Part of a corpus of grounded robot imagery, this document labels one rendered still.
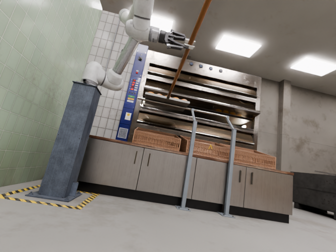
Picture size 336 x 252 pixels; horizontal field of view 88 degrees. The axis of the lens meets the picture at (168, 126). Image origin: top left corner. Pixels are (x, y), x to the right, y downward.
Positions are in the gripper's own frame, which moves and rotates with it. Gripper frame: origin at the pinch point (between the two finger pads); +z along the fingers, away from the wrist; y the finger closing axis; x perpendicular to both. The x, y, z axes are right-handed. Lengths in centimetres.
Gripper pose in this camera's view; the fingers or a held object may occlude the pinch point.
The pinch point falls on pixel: (189, 44)
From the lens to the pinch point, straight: 126.6
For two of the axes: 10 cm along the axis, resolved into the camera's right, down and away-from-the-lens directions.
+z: 9.7, 2.1, 1.1
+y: -1.8, 9.6, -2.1
